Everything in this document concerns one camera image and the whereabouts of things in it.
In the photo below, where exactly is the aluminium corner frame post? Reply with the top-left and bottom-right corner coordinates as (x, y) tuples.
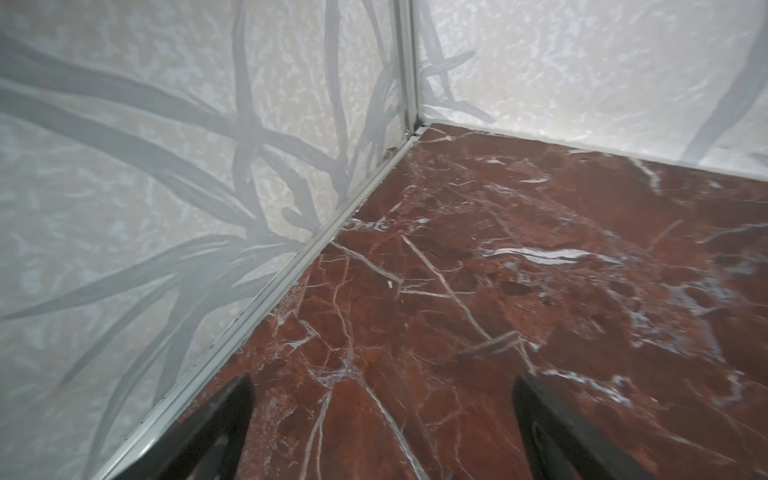
(393, 0), (422, 138)

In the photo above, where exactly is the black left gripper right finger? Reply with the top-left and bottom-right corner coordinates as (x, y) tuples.
(512, 373), (654, 480)

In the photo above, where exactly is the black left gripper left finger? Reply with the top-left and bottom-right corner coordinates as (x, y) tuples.
(117, 374), (255, 480)

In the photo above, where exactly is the aluminium floor edge rail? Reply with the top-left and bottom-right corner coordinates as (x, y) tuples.
(85, 122), (428, 479)

